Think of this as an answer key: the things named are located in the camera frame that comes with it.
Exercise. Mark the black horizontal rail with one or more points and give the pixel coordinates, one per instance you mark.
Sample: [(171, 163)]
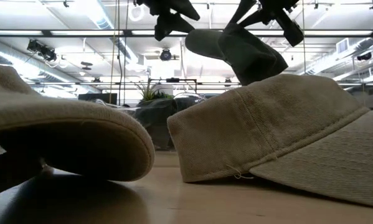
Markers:
[(142, 83)]

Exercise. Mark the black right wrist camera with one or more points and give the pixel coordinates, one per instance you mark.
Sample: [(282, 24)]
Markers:
[(290, 29)]

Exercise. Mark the round black ceiling lamp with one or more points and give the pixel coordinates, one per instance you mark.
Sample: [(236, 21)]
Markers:
[(165, 54)]

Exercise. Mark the black frame crossbar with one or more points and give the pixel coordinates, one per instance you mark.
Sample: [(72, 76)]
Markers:
[(80, 32)]

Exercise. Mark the clear plastic bin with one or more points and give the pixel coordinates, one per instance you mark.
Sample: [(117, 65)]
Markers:
[(186, 96)]

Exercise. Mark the black computer monitor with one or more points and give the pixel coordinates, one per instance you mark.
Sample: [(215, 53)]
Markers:
[(96, 97)]

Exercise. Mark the green potted plant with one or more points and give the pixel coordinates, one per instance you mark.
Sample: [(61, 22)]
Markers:
[(150, 91)]

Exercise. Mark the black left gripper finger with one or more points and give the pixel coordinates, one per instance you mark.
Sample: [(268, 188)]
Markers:
[(169, 25), (187, 11)]

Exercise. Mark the beige cotton cap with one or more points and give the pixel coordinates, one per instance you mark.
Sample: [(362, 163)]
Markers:
[(64, 124), (267, 130)]

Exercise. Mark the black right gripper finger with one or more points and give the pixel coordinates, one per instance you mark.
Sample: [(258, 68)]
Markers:
[(245, 9), (256, 19)]

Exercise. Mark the black ceiling spotlight cluster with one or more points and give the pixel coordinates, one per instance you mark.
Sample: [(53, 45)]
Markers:
[(43, 51)]

